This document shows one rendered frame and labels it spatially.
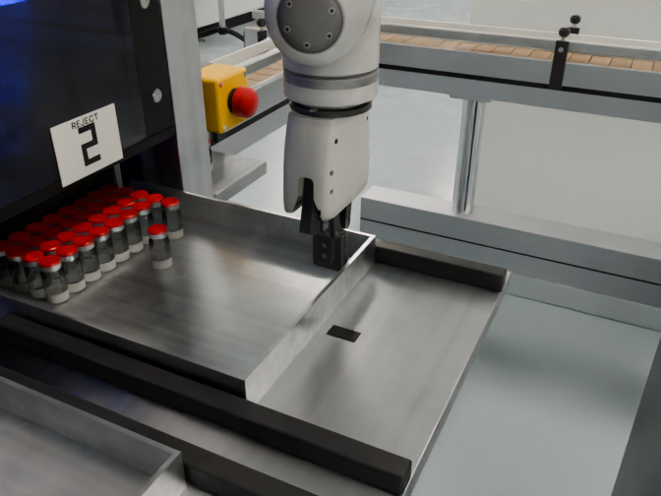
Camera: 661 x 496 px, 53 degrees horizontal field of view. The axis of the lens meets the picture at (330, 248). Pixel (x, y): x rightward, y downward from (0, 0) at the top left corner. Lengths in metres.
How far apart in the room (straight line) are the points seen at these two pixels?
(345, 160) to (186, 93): 0.28
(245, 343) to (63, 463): 0.18
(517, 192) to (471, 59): 0.82
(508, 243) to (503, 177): 0.61
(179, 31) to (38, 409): 0.44
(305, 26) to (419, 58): 0.99
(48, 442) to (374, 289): 0.33
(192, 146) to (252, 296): 0.24
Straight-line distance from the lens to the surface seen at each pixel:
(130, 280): 0.73
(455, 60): 1.44
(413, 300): 0.68
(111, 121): 0.73
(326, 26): 0.48
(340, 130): 0.58
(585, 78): 1.39
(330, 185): 0.58
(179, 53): 0.80
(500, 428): 1.83
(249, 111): 0.87
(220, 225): 0.81
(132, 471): 0.52
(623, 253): 1.54
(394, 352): 0.61
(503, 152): 2.13
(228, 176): 0.95
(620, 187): 2.12
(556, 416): 1.90
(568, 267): 1.57
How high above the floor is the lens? 1.26
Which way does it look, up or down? 30 degrees down
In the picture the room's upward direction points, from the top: straight up
